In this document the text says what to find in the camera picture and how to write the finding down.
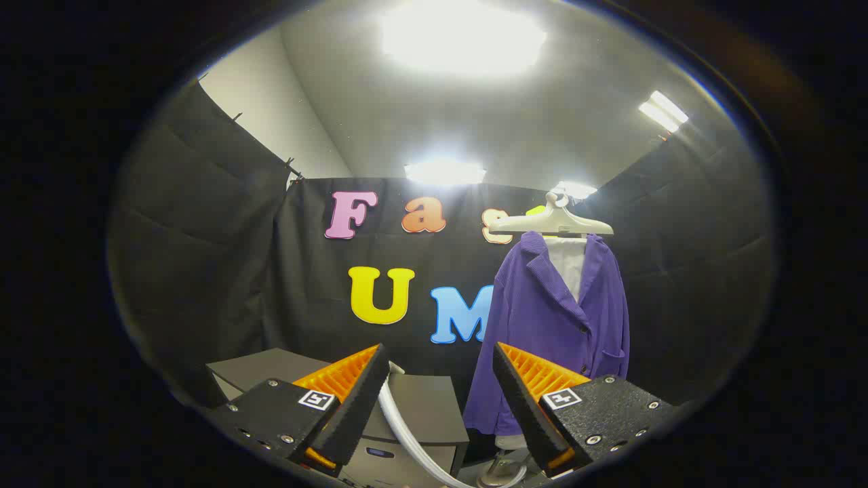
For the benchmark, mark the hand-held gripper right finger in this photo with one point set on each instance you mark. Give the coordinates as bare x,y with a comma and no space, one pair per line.
525,407

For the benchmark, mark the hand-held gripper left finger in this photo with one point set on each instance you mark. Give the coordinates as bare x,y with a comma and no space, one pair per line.
352,413

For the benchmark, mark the white plastic clothes hanger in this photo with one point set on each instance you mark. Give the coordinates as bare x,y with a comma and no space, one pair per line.
549,222

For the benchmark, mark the metal mannequin stand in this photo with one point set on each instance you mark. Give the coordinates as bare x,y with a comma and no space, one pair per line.
500,471

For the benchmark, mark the grey top white cabinet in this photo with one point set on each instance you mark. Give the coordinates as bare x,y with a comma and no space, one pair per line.
424,400

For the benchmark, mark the black backdrop cloth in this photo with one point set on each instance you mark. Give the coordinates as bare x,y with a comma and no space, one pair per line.
217,271

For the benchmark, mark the ceiling light panel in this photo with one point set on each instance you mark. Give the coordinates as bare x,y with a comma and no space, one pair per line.
576,190
663,112
461,37
444,173

